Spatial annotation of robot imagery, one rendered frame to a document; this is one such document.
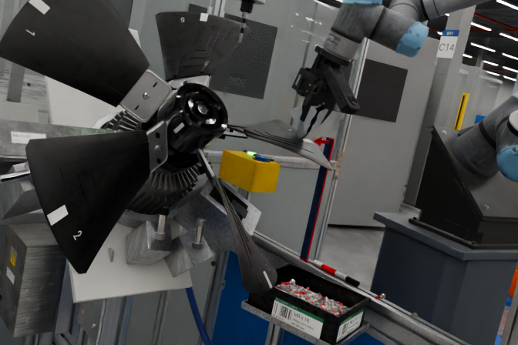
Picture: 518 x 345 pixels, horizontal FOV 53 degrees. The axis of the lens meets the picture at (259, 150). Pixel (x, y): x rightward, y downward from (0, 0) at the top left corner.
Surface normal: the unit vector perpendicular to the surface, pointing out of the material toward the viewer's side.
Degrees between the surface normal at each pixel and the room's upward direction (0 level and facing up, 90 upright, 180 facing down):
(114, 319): 90
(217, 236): 125
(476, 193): 42
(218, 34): 38
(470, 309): 90
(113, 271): 50
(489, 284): 90
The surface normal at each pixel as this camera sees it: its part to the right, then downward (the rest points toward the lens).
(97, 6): 0.35, -0.10
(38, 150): 0.74, -0.09
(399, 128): 0.48, 0.21
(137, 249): -0.77, -0.18
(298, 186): 0.64, 0.23
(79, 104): 0.62, -0.45
